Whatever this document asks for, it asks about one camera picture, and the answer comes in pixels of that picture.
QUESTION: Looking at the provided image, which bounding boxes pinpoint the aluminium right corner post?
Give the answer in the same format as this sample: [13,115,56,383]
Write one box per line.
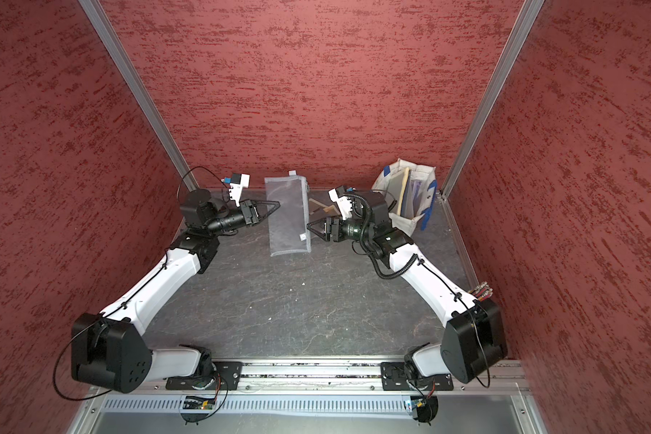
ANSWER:
[441,0,544,201]

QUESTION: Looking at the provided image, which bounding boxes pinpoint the aluminium left corner post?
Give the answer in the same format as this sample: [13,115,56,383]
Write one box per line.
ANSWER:
[78,0,199,190]

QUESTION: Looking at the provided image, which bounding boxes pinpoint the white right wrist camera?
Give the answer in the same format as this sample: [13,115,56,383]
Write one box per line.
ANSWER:
[328,186,353,220]

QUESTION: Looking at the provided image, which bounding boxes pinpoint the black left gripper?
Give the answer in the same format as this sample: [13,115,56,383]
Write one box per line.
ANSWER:
[206,199,280,235]

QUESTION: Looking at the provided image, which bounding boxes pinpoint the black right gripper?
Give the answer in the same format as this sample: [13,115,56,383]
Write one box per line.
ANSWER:
[308,212,375,242]

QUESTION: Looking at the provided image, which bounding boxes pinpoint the aluminium front rail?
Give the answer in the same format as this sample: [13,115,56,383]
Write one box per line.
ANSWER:
[94,356,530,394]

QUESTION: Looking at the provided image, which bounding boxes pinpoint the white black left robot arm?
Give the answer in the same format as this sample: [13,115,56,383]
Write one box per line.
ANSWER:
[68,189,280,393]

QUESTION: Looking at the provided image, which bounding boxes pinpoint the small yellow trimmed pouch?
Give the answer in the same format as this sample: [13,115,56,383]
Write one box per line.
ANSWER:
[309,198,340,216]

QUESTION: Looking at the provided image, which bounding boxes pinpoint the grey mesh pouch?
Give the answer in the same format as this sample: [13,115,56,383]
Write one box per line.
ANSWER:
[265,171,311,257]

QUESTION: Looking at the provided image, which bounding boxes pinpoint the white canvas bag blue handles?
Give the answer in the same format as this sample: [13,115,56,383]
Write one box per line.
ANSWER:
[372,159,438,236]

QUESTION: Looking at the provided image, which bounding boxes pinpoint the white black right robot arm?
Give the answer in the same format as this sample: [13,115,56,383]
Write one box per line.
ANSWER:
[307,186,508,387]

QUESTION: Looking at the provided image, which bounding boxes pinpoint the aluminium corner post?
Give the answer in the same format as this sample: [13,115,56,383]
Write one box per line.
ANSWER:
[441,0,544,201]
[78,0,199,190]

